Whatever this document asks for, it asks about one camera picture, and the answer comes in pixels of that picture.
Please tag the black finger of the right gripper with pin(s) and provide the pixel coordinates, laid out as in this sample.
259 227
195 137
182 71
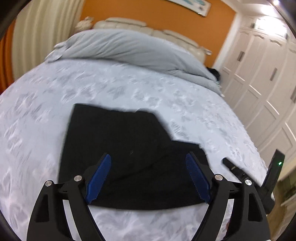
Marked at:
235 170

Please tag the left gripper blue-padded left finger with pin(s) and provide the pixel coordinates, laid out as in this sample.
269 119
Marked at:
48 220

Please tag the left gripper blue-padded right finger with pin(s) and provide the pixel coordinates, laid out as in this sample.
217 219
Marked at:
248 219

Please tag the black pants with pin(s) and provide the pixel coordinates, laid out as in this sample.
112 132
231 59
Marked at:
148 168

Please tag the black object on nightstand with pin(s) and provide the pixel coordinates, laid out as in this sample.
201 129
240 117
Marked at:
213 74

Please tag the white floral bed sheet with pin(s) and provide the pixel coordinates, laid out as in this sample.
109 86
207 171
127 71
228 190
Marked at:
35 111

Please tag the white wardrobe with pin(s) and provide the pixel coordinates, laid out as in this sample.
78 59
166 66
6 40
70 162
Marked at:
258 82

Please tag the orange curtain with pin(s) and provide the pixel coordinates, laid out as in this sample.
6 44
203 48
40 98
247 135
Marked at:
6 72

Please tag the grey duvet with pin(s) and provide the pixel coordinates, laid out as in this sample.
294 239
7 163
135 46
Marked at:
137 49

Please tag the cream curtain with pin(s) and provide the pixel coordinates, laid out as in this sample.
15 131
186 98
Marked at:
38 28

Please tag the cream leather headboard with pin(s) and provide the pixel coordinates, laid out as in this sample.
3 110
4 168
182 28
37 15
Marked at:
129 24

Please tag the framed wall picture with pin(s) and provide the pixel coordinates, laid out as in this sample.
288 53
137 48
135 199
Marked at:
200 7

